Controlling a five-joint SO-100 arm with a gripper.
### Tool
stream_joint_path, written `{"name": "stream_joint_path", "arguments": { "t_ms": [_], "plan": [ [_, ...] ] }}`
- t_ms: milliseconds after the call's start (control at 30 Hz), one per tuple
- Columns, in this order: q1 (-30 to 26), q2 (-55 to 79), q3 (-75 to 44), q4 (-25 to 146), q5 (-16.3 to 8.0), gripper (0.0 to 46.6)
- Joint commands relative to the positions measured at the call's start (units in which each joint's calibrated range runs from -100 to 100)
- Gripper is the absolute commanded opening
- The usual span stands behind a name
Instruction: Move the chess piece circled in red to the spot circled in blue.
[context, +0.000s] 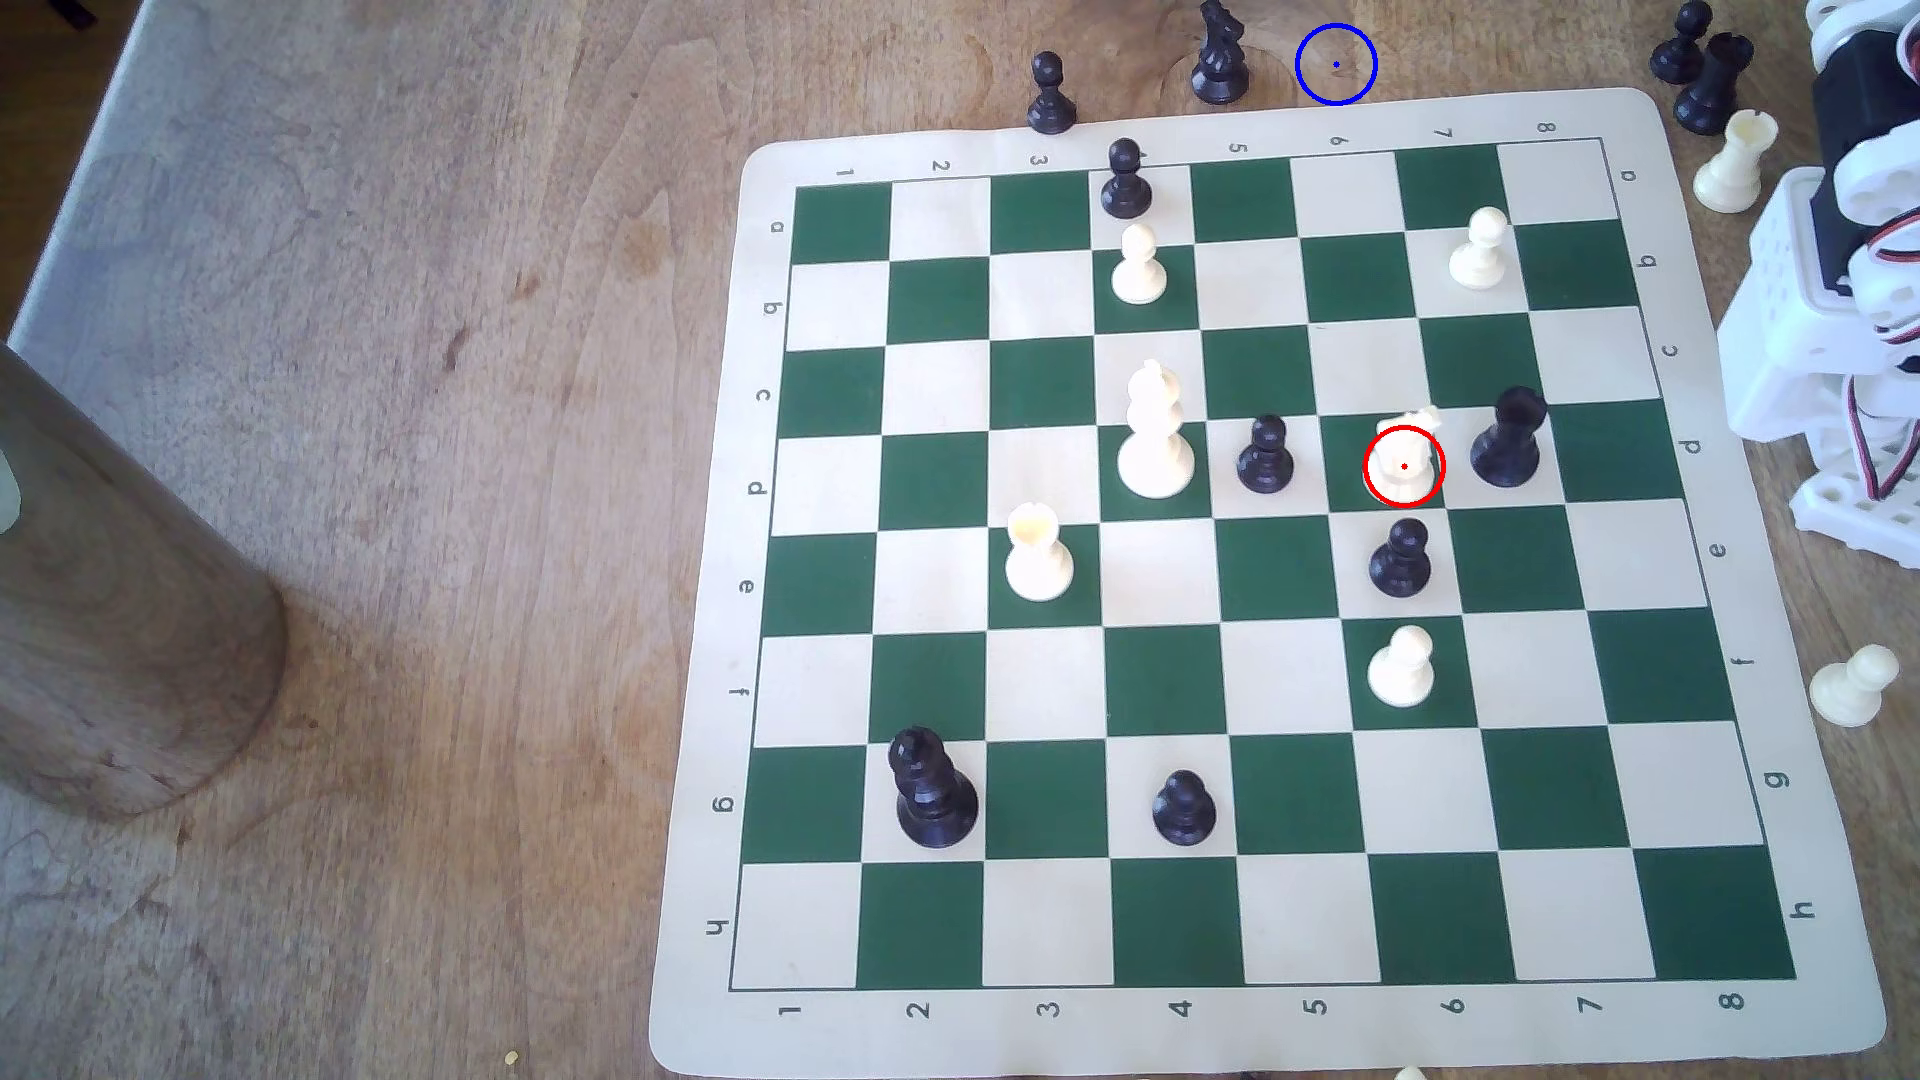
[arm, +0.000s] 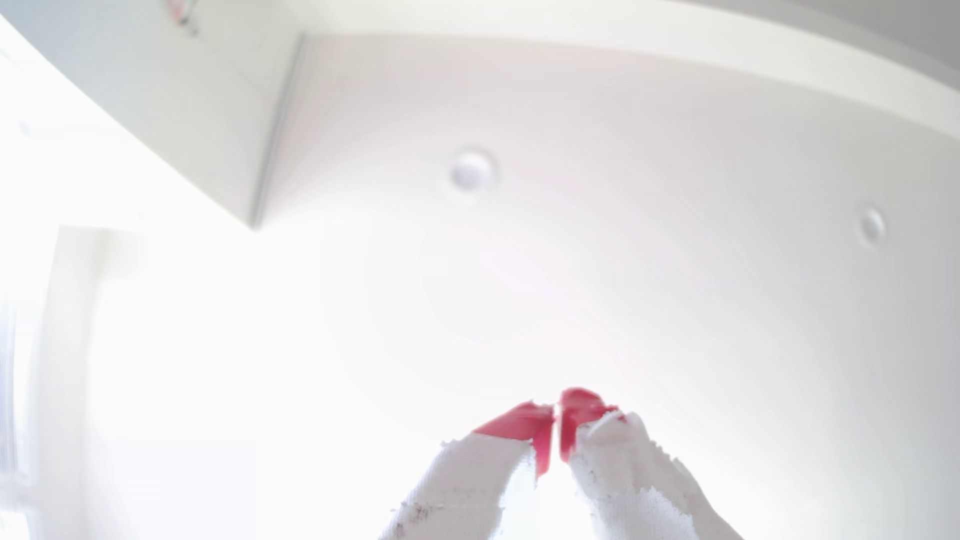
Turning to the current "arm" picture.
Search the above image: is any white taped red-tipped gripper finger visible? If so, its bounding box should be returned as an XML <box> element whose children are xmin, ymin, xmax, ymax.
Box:
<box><xmin>558</xmin><ymin>387</ymin><xmax>744</xmax><ymax>540</ymax></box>
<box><xmin>378</xmin><ymin>402</ymin><xmax>555</xmax><ymax>540</ymax></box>

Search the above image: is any round recessed ceiling light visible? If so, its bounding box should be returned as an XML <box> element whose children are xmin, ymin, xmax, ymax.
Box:
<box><xmin>856</xmin><ymin>204</ymin><xmax>889</xmax><ymax>247</ymax></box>
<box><xmin>448</xmin><ymin>148</ymin><xmax>498</xmax><ymax>195</ymax></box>

